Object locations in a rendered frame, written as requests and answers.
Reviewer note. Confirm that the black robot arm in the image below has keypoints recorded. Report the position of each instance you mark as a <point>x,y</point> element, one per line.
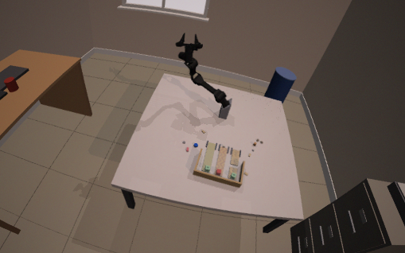
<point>191,63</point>

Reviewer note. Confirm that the brown wooden open box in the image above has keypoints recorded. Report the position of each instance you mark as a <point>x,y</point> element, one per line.
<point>219,167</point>

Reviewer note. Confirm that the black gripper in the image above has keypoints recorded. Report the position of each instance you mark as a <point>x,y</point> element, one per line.
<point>188,47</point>

